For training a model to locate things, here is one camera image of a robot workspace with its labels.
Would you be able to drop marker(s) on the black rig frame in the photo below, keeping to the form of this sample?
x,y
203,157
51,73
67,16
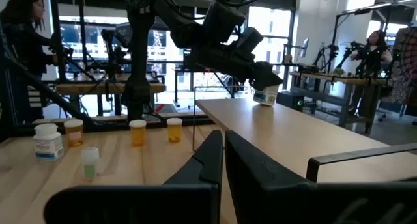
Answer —
x,y
182,120

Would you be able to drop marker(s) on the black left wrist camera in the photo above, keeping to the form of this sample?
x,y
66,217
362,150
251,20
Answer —
x,y
249,40

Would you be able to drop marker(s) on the wooden shelf black metal frame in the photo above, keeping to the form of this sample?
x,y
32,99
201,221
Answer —
x,y
277,129

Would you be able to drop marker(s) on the black computer tower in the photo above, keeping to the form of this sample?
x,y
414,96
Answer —
x,y
290,101

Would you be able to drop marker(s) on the wooden background workbench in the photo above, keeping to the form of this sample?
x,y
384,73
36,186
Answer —
x,y
97,87
342,78

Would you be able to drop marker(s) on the clear bottle green label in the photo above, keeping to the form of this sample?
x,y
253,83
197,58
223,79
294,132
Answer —
x,y
90,168

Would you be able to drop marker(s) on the black background robot arm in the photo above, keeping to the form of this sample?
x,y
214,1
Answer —
x,y
114,51
348,53

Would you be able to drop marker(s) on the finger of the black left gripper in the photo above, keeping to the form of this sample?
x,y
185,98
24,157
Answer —
x,y
264,66
264,79

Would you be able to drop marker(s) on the white bottle blue label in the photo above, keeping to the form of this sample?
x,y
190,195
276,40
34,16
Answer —
x,y
48,146
265,97

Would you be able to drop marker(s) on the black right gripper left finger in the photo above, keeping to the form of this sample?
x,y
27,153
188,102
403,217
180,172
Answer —
x,y
146,204

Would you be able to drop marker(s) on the amber pill bottle white cap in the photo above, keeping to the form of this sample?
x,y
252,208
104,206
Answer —
x,y
138,136
74,136
175,133

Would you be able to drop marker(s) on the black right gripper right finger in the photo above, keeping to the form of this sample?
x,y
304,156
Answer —
x,y
293,201

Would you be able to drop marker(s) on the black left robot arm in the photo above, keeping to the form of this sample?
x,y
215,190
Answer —
x,y
140,71

